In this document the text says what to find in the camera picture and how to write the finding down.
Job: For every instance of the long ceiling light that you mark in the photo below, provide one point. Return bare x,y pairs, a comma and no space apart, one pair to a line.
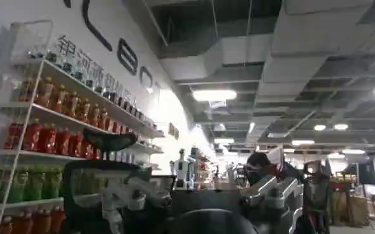
302,142
353,151

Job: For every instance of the person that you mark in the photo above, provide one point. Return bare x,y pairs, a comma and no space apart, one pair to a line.
258,167

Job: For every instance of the dark robot on stand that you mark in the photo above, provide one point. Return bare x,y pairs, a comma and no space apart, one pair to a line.
316,194

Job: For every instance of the large rectangular ceiling light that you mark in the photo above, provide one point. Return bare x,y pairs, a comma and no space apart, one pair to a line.
214,95

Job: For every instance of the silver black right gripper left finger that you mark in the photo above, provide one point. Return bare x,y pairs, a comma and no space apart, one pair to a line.
133,192

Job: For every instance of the white air duct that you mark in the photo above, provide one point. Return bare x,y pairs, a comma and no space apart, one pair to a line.
225,60

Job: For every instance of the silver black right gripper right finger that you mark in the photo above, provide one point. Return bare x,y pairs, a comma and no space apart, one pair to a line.
278,192

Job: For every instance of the wooden desk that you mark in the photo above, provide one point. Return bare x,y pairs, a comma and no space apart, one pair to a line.
352,203

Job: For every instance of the goods rack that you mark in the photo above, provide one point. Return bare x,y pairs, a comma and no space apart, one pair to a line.
203,168

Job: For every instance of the black monitor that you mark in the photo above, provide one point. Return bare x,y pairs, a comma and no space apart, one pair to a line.
363,173

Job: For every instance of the round ceiling light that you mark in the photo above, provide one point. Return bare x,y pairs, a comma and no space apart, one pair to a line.
320,127
341,126

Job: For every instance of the white humanoid robot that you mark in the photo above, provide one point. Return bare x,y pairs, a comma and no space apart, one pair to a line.
182,168

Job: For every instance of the white shelf with drink bottles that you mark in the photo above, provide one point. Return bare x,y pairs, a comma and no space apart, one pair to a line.
47,140

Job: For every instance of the black office chair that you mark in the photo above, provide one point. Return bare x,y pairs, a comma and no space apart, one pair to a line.
88,184

